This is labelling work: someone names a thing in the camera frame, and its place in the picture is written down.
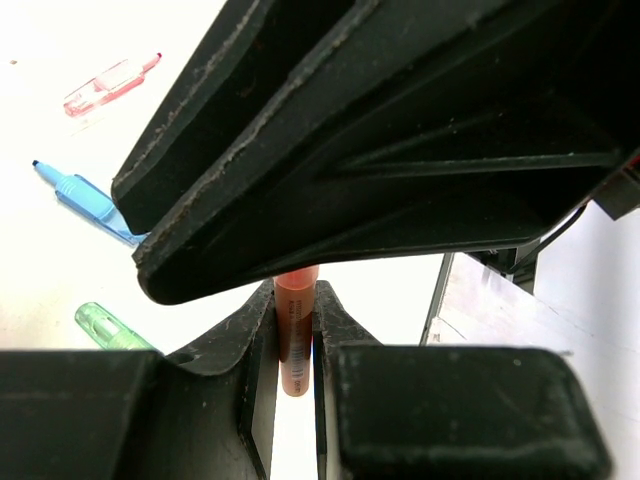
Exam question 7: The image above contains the blue translucent highlighter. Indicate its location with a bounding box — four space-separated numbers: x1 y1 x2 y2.
32 160 147 247

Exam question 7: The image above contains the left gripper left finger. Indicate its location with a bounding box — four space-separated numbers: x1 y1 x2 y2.
1 281 278 479

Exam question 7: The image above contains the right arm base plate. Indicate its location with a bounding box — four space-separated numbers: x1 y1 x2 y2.
420 253 536 346

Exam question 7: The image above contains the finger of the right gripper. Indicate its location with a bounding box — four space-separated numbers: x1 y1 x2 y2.
134 1 639 305
111 1 380 233

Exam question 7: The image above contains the orange slim highlighter pen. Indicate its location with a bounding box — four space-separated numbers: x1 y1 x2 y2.
273 266 319 397

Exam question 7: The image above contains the green translucent highlighter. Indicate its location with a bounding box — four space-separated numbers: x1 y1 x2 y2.
74 302 155 350

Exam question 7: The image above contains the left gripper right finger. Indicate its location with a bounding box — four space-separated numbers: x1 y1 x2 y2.
313 281 613 479

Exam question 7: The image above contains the pink translucent highlighter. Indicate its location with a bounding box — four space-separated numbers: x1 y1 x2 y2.
63 52 163 118

